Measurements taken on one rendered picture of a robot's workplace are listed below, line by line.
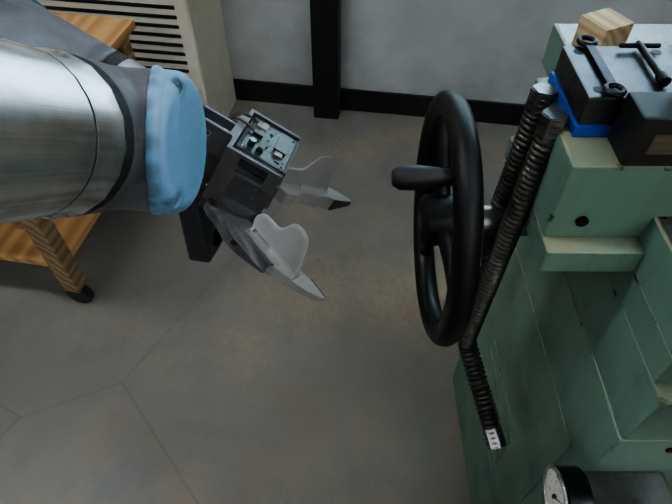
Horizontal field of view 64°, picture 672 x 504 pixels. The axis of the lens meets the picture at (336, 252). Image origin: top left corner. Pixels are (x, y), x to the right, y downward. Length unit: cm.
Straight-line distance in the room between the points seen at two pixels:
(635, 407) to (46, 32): 63
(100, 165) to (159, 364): 123
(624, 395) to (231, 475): 93
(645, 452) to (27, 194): 63
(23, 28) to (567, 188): 46
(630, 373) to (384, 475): 81
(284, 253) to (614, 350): 37
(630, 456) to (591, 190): 32
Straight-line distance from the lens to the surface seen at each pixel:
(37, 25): 52
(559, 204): 54
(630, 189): 55
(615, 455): 70
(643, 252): 59
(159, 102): 33
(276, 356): 146
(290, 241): 46
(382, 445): 135
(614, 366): 66
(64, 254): 154
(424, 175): 52
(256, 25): 211
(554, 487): 67
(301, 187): 56
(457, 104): 56
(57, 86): 28
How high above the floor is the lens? 126
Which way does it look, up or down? 50 degrees down
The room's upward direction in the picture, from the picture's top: straight up
